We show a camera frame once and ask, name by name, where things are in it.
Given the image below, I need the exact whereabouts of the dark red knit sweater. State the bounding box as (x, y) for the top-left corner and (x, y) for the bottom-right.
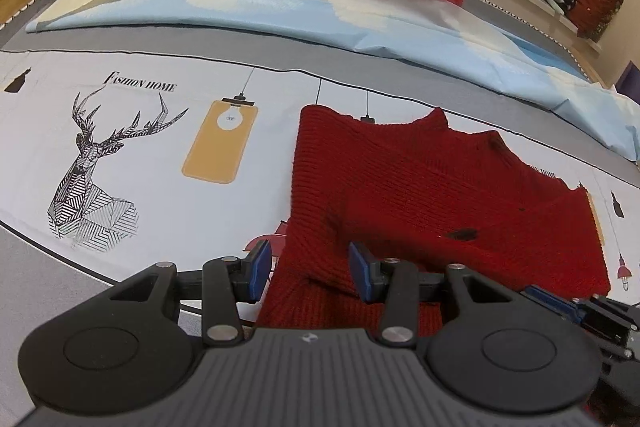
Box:
(257, 105), (611, 331)

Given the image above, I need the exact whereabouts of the printed deer bed sheet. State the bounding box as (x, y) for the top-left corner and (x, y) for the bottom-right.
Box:
(1, 52), (639, 303)

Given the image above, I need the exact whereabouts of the purple box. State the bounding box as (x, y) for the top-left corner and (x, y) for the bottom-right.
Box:
(615, 62), (640, 104)

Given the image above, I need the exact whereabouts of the light blue folded sheet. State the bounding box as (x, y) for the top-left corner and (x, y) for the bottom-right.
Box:
(28, 0), (639, 161)

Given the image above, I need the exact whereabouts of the dark red cushion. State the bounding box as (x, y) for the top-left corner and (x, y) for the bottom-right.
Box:
(567, 0), (624, 42)

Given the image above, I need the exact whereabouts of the wooden bed frame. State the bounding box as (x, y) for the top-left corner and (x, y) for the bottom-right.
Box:
(572, 50), (616, 91)

